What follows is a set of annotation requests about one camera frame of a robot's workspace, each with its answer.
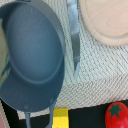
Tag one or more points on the round beige toy plate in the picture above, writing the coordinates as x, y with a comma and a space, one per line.
106, 20

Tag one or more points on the beige woven placemat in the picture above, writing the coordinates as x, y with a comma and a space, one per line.
103, 74

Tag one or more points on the red toy tomato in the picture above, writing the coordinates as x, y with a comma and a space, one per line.
116, 115

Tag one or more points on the translucent greenish gripper finger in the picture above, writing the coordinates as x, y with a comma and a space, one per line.
4, 56

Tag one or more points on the grey toy pot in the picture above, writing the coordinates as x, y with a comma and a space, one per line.
36, 44

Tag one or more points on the yellow toy butter box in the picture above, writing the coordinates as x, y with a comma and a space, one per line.
60, 118

